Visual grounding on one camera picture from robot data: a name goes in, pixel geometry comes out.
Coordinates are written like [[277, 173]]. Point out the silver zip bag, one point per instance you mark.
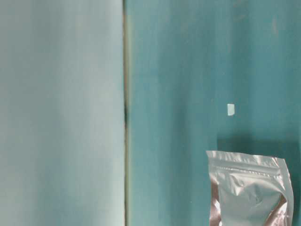
[[249, 190]]

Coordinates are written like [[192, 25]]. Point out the small white tape piece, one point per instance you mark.
[[230, 109]]

